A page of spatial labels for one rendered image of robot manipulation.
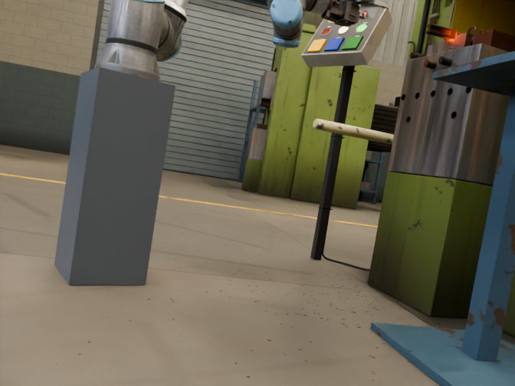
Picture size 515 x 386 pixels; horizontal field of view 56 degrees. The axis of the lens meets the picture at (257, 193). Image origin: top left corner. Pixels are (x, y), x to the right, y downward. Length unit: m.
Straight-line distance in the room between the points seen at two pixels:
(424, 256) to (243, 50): 8.51
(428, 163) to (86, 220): 1.16
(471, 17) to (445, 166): 0.80
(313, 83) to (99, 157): 5.54
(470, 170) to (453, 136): 0.13
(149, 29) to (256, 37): 8.64
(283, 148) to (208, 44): 3.80
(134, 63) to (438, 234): 1.11
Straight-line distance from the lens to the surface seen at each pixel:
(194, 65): 9.78
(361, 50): 2.20
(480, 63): 1.30
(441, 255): 1.72
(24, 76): 9.98
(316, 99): 6.73
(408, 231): 1.85
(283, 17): 1.46
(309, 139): 6.67
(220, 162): 9.72
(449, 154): 1.75
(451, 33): 1.98
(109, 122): 1.39
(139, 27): 1.47
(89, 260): 1.43
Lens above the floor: 0.41
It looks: 3 degrees down
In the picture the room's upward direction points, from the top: 9 degrees clockwise
